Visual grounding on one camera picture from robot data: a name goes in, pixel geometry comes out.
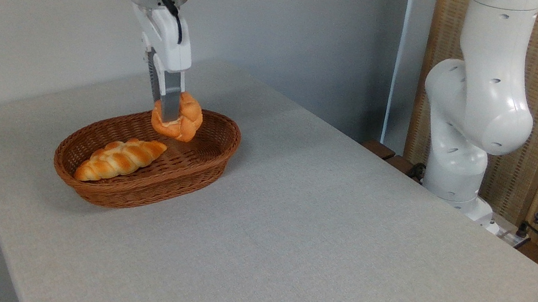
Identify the white vertical wall conduit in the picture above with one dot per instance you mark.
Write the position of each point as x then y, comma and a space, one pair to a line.
398, 57

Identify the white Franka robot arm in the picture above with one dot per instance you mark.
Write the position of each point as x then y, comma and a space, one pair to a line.
482, 100

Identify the brown wicker oval basket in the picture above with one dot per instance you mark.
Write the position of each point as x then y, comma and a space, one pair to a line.
140, 189

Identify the round braided bread bun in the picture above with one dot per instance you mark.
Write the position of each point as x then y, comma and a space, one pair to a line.
187, 119

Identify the long braided bread loaf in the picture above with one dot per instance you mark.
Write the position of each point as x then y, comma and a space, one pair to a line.
121, 159

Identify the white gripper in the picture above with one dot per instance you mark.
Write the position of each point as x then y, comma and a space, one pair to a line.
168, 45

